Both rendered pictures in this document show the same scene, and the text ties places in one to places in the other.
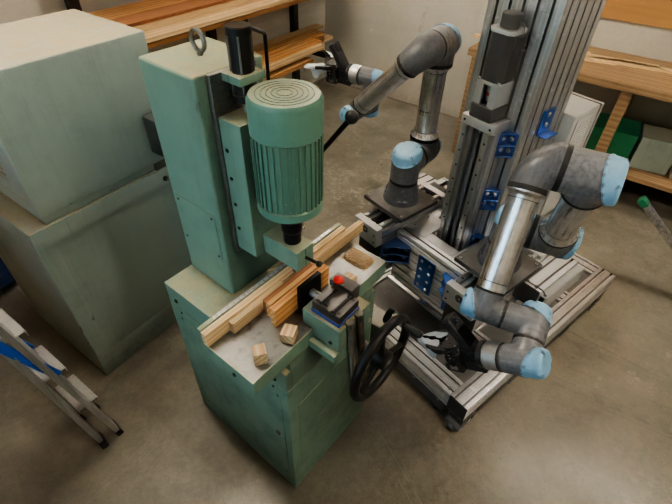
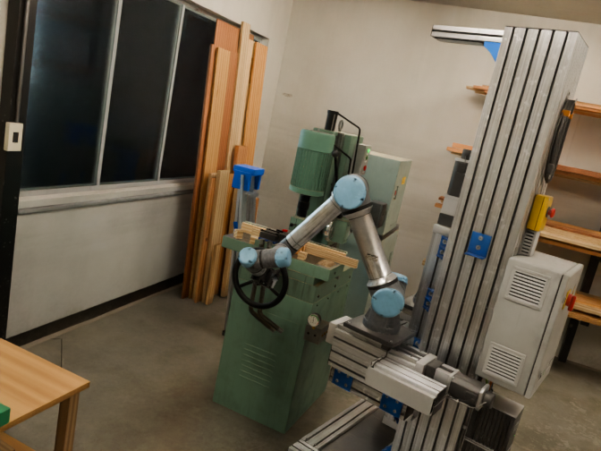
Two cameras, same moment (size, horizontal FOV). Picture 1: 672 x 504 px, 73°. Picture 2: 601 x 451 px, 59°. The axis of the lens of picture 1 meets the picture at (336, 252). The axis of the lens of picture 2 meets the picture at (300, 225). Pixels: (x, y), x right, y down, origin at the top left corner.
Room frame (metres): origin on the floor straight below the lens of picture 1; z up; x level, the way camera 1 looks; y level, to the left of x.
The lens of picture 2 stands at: (0.26, -2.43, 1.58)
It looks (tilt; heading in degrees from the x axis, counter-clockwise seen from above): 12 degrees down; 74
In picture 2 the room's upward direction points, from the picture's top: 12 degrees clockwise
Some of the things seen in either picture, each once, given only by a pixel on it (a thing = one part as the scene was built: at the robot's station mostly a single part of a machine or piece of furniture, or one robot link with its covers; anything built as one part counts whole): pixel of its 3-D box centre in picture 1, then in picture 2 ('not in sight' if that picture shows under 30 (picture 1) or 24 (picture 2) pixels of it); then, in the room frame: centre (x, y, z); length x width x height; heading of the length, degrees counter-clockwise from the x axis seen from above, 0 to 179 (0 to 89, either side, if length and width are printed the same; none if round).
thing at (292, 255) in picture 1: (288, 248); (300, 225); (1.00, 0.14, 1.03); 0.14 x 0.07 x 0.09; 52
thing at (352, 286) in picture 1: (338, 298); (275, 235); (0.84, -0.01, 0.99); 0.13 x 0.11 x 0.06; 142
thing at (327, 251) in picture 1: (304, 270); (302, 247); (1.02, 0.10, 0.92); 0.60 x 0.02 x 0.04; 142
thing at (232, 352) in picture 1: (314, 311); (278, 255); (0.89, 0.06, 0.87); 0.61 x 0.30 x 0.06; 142
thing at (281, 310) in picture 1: (301, 294); not in sight; (0.90, 0.10, 0.94); 0.23 x 0.02 x 0.07; 142
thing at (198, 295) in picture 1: (270, 294); (298, 270); (1.06, 0.22, 0.76); 0.57 x 0.45 x 0.09; 52
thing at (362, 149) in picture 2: not in sight; (360, 159); (1.29, 0.29, 1.40); 0.10 x 0.06 x 0.16; 52
